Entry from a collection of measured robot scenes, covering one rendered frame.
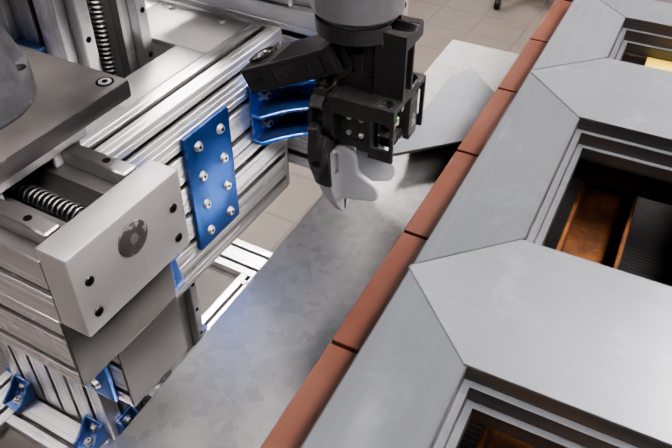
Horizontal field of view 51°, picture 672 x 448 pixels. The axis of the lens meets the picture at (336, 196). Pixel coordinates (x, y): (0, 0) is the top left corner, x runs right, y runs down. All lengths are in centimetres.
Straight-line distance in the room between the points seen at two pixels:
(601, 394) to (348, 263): 44
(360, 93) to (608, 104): 49
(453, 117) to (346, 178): 58
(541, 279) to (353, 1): 34
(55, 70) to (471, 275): 45
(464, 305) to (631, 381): 16
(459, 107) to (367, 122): 66
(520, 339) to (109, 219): 37
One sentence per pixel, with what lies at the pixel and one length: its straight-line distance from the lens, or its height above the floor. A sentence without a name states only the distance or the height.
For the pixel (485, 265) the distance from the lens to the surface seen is 73.
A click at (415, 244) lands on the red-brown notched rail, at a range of 80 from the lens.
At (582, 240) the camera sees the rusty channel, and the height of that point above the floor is 68.
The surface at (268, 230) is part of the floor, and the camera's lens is 206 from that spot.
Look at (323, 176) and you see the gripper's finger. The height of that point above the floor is 97.
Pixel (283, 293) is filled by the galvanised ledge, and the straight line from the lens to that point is 95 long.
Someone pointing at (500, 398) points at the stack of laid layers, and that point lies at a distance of 65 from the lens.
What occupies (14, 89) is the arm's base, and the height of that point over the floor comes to 106.
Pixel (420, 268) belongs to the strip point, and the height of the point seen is 87.
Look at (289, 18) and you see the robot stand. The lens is 96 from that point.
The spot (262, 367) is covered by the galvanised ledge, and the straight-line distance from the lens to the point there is 87.
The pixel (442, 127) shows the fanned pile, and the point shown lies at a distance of 119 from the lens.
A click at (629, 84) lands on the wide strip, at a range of 108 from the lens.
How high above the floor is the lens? 137
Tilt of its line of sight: 39 degrees down
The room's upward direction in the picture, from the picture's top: straight up
